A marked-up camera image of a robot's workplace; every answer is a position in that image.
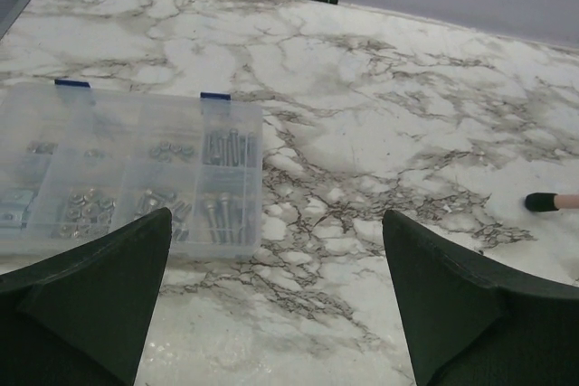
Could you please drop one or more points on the clear plastic parts box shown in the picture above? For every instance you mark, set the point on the clear plastic parts box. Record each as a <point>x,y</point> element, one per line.
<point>78,163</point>

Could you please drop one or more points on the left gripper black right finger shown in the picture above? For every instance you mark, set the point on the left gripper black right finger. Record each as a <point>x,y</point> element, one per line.
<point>470,320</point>

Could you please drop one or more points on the pink perforated music stand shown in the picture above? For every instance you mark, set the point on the pink perforated music stand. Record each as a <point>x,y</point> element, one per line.
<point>551,202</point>

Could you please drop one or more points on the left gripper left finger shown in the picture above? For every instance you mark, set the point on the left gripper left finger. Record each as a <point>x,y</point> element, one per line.
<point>82,317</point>

